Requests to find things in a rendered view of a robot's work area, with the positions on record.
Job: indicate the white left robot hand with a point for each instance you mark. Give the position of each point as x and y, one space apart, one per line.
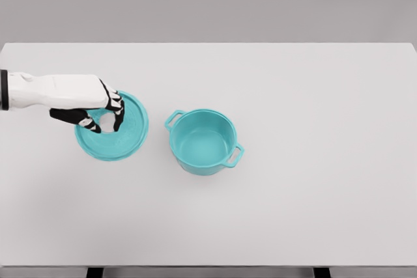
78 92

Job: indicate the teal pot lid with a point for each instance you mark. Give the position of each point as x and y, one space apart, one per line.
130 138

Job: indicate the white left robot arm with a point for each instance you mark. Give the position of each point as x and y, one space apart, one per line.
23 90

